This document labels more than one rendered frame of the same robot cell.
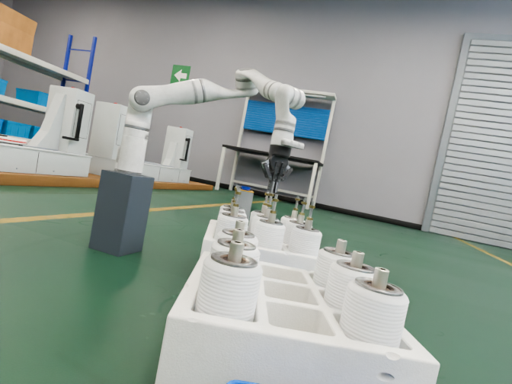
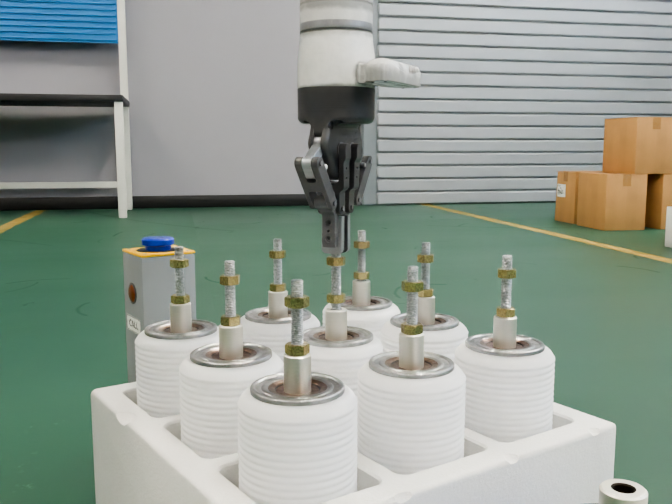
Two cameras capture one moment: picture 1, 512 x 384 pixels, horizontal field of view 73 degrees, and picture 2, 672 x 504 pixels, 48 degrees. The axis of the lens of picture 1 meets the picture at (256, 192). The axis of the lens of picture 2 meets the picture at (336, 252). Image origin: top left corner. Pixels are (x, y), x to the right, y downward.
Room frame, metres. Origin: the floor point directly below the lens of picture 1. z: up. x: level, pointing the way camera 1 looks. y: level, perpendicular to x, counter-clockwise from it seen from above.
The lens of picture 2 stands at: (0.55, 0.31, 0.44)
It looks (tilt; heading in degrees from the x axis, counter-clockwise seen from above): 8 degrees down; 331
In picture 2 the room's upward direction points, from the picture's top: straight up
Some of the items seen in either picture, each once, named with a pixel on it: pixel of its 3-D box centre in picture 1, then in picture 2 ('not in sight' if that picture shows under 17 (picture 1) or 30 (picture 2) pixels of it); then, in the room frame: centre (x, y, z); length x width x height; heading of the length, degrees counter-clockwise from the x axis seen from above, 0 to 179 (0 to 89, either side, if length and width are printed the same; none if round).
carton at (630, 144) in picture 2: not in sight; (638, 145); (3.36, -3.17, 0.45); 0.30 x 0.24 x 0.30; 164
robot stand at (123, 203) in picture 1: (122, 212); not in sight; (1.33, 0.49, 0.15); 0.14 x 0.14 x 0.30; 73
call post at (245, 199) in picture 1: (238, 226); (161, 371); (1.48, 0.05, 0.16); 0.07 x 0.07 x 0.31; 5
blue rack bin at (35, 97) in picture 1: (37, 99); not in sight; (5.59, 3.73, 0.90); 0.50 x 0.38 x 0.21; 71
